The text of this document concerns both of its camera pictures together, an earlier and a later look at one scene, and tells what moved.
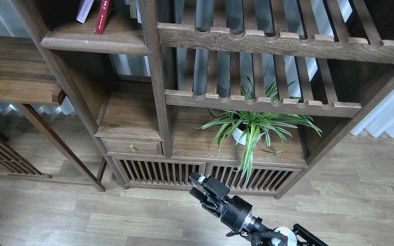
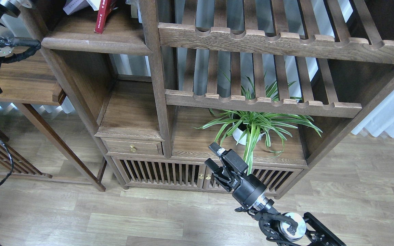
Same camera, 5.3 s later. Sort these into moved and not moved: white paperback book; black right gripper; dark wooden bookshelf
Moved: black right gripper; white paperback book
Not moved: dark wooden bookshelf
